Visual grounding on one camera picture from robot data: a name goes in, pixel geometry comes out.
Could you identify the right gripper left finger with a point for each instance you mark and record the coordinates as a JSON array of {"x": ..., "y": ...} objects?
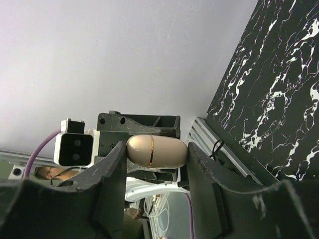
[{"x": 87, "y": 206}]

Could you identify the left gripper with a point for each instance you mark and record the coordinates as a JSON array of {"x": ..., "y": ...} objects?
[{"x": 114, "y": 127}]

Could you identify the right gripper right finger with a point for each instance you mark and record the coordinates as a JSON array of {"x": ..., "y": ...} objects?
[{"x": 228, "y": 206}]

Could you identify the beige earbud charging case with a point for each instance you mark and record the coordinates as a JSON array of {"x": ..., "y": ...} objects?
[{"x": 158, "y": 152}]

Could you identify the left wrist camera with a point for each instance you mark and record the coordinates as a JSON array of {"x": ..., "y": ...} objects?
[{"x": 74, "y": 145}]

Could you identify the aluminium rail frame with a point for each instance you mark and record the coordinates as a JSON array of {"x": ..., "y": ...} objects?
[{"x": 215, "y": 147}]

